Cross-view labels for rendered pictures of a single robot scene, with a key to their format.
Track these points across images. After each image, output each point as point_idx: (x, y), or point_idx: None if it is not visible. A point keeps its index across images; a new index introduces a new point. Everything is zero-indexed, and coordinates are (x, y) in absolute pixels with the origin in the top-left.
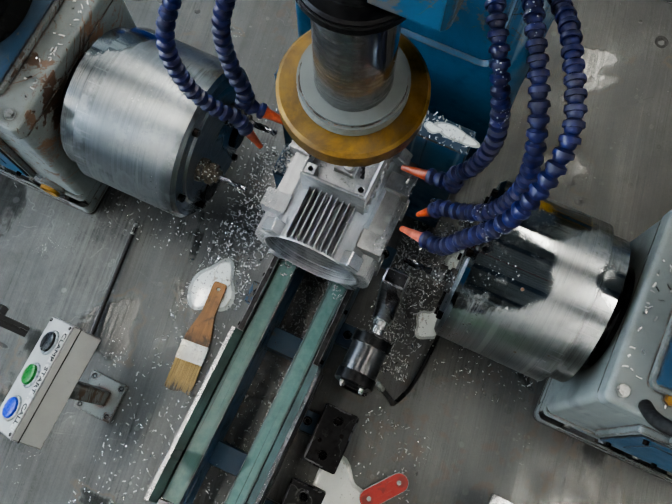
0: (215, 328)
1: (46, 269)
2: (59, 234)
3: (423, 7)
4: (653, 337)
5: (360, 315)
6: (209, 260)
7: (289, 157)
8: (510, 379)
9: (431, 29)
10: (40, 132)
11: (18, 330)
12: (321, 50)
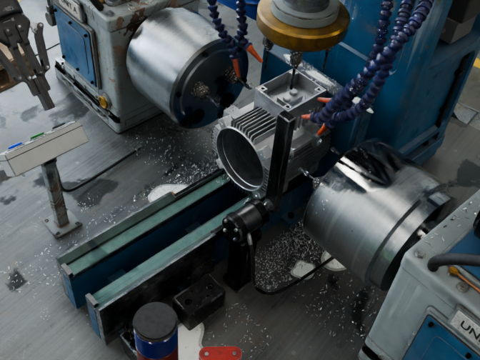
0: None
1: (73, 149)
2: (93, 136)
3: None
4: (453, 234)
5: (257, 246)
6: (174, 181)
7: None
8: (349, 326)
9: (364, 45)
10: (119, 37)
11: (48, 103)
12: None
